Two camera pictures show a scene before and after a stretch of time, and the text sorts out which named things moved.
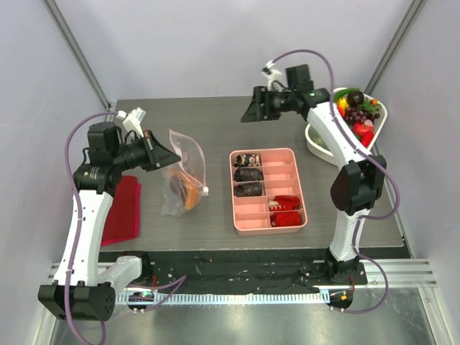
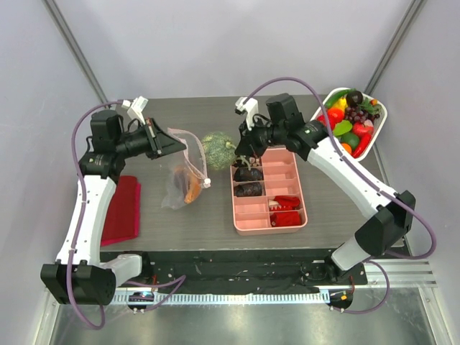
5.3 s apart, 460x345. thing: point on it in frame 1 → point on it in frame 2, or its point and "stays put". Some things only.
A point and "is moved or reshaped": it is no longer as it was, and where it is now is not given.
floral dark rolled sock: [246, 160] stays put
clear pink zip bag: [185, 181] is moved or reshaped
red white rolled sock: [284, 203] stays put
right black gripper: [263, 104] → [251, 138]
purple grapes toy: [353, 113] stays put
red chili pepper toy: [366, 138] stays put
